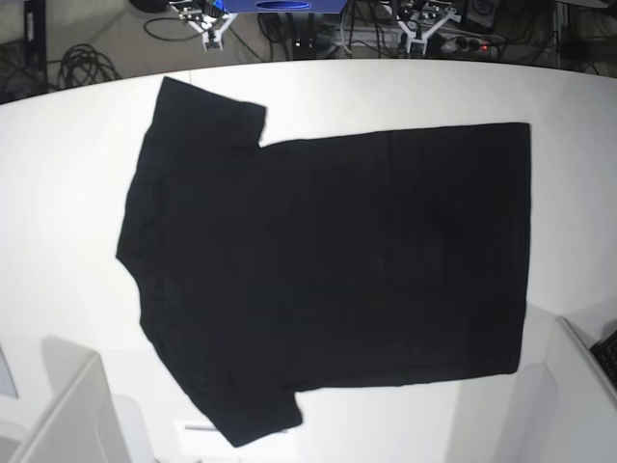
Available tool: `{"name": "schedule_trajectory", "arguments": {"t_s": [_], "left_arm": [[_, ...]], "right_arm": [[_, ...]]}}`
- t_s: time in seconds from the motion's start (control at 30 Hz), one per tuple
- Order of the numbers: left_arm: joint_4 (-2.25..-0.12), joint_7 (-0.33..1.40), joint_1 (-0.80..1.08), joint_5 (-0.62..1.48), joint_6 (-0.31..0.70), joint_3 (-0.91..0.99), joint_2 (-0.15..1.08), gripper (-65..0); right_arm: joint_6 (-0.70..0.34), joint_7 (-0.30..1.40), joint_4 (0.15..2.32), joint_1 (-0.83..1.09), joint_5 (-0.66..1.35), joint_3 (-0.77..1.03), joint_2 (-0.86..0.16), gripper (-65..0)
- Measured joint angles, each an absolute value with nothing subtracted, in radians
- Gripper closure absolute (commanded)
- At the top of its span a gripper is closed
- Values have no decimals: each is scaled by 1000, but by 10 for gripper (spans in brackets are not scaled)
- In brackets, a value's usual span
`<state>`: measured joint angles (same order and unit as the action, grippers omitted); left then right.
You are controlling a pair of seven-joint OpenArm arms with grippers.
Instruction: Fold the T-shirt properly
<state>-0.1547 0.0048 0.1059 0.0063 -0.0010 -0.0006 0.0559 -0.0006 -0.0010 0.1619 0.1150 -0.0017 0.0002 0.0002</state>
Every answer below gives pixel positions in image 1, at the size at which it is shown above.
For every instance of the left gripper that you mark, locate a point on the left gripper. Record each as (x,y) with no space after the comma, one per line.
(426,13)

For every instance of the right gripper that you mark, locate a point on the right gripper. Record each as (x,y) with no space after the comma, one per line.
(203,16)

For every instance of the black T-shirt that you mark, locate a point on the black T-shirt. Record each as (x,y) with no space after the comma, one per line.
(389,258)

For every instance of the blue box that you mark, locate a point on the blue box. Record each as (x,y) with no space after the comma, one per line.
(284,6)

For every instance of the white power strip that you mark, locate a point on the white power strip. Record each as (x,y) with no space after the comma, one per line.
(447,43)

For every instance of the black keyboard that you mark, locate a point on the black keyboard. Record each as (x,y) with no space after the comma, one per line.
(605,353)

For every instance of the white right partition panel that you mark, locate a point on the white right partition panel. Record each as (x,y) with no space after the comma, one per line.
(563,409)

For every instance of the white partition panel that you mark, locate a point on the white partition panel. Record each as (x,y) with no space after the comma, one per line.
(84,421)
(563,409)

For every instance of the white left partition panel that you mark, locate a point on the white left partition panel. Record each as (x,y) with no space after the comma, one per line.
(84,421)

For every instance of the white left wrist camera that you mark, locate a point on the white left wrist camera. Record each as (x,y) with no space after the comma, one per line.
(417,44)

